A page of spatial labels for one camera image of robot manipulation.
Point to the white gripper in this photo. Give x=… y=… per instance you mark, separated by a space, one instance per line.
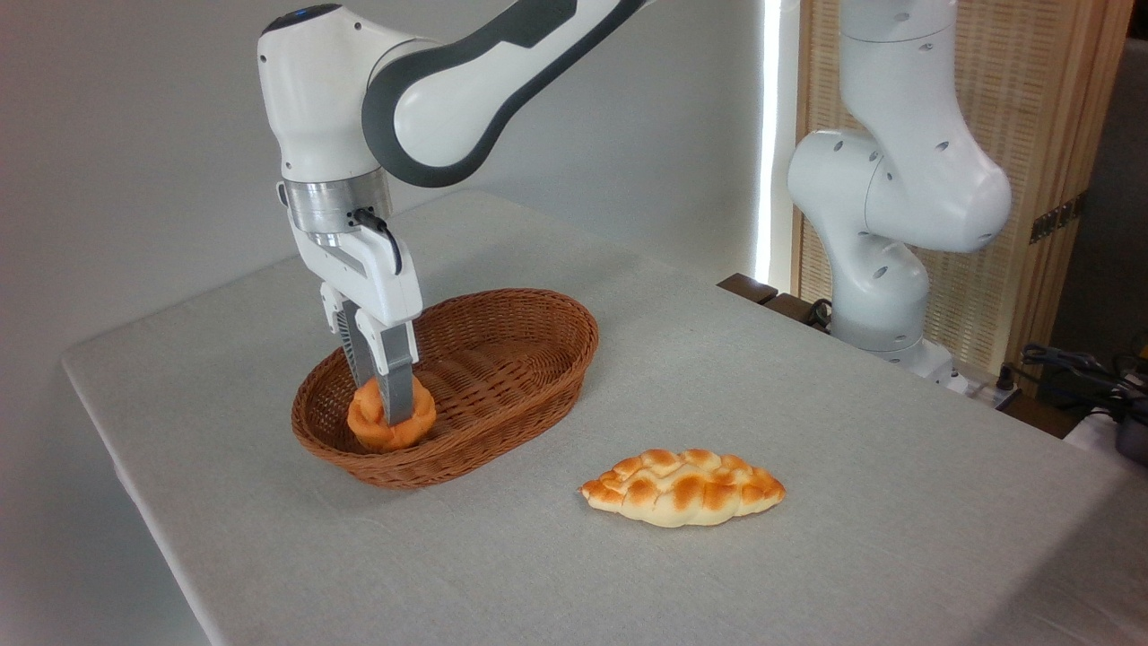
x=377 y=278

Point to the round orange bread roll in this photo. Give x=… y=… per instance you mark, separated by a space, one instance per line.
x=395 y=433

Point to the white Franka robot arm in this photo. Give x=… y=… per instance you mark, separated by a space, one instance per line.
x=314 y=108

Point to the brown oval wicker basket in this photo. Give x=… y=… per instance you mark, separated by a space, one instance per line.
x=502 y=377

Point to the long braided bread loaf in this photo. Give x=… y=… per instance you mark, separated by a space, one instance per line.
x=686 y=489

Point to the dark wooden board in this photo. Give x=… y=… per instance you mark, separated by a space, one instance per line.
x=753 y=289

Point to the light grey tablecloth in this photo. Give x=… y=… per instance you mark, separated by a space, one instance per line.
x=807 y=404

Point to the white power strip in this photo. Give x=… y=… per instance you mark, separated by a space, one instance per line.
x=991 y=393

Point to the dark metal screen hinge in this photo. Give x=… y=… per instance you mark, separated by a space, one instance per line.
x=1058 y=218

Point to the wooden bamboo screen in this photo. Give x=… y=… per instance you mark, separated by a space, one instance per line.
x=1040 y=90

